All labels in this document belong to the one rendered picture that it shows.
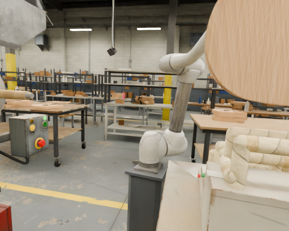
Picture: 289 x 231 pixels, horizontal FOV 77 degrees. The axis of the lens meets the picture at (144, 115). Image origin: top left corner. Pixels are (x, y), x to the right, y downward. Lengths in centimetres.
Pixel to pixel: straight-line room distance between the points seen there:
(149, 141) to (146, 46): 1092
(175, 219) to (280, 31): 52
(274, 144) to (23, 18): 70
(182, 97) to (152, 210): 82
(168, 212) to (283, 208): 30
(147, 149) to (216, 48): 100
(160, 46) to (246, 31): 1152
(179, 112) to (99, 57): 1173
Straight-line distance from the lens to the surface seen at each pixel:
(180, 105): 132
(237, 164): 42
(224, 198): 43
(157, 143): 132
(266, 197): 44
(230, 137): 48
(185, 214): 63
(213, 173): 48
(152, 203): 142
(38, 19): 73
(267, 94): 44
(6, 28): 64
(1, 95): 82
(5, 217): 135
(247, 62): 43
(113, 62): 1247
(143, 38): 1219
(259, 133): 50
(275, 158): 61
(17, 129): 110
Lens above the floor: 130
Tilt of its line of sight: 9 degrees down
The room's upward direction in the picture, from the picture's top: 3 degrees clockwise
